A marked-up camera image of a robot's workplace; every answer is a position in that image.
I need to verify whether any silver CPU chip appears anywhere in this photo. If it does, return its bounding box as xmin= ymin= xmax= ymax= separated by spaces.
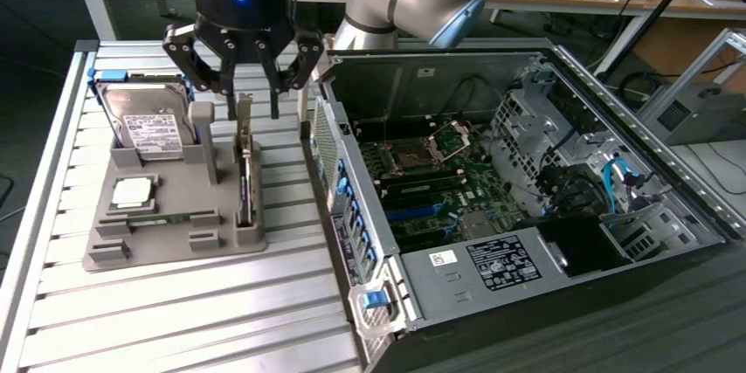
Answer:
xmin=109 ymin=176 xmax=158 ymax=209

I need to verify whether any grey computer tower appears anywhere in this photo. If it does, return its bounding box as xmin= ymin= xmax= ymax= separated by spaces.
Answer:
xmin=637 ymin=81 xmax=746 ymax=147

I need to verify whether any green graphics card black fan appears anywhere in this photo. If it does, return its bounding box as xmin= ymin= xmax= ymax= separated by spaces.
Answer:
xmin=234 ymin=92 xmax=259 ymax=231

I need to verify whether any metal socket cover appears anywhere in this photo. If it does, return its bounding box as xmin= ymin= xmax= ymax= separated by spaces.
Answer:
xmin=429 ymin=121 xmax=473 ymax=160

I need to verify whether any grey power supply unit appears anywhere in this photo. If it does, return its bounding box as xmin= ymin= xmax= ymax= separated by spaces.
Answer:
xmin=398 ymin=226 xmax=570 ymax=322

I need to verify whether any blue case latch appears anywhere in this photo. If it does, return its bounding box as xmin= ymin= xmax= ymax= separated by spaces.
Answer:
xmin=360 ymin=291 xmax=389 ymax=312

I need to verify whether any black open PC case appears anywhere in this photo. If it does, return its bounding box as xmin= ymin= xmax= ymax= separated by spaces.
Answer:
xmin=297 ymin=47 xmax=746 ymax=373

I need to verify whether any grey chipset heatsink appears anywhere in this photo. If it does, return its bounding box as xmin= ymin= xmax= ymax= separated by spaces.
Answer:
xmin=462 ymin=210 xmax=498 ymax=238

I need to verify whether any black stand pole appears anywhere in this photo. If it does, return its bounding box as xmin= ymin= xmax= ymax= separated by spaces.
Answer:
xmin=593 ymin=0 xmax=717 ymax=84

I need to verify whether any black wire bundle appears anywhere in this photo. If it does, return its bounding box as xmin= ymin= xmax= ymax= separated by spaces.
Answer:
xmin=533 ymin=162 xmax=612 ymax=219

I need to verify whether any hard disk drive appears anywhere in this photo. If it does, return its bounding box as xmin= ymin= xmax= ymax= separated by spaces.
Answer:
xmin=86 ymin=67 xmax=197 ymax=149

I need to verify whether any CPU socket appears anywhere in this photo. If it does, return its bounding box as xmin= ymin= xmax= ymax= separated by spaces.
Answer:
xmin=389 ymin=139 xmax=446 ymax=174

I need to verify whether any aluminium profile frame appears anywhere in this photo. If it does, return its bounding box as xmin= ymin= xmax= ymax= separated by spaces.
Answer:
xmin=678 ymin=26 xmax=746 ymax=101

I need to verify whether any grey parts rack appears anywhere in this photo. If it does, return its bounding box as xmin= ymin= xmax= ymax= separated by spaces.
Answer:
xmin=81 ymin=100 xmax=270 ymax=273

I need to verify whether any metal disk bay bracket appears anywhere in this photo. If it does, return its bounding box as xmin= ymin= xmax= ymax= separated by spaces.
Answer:
xmin=598 ymin=204 xmax=713 ymax=263

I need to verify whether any blue SATA wire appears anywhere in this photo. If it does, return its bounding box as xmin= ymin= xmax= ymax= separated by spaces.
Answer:
xmin=602 ymin=155 xmax=648 ymax=219

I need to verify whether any green motherboard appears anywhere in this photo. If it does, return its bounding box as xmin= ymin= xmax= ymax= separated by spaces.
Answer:
xmin=356 ymin=121 xmax=526 ymax=252

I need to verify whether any green RAM stick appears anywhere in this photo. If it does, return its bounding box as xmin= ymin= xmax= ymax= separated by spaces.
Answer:
xmin=126 ymin=211 xmax=195 ymax=227

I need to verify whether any silver hard disk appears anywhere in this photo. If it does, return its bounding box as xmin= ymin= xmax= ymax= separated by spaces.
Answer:
xmin=97 ymin=79 xmax=198 ymax=162

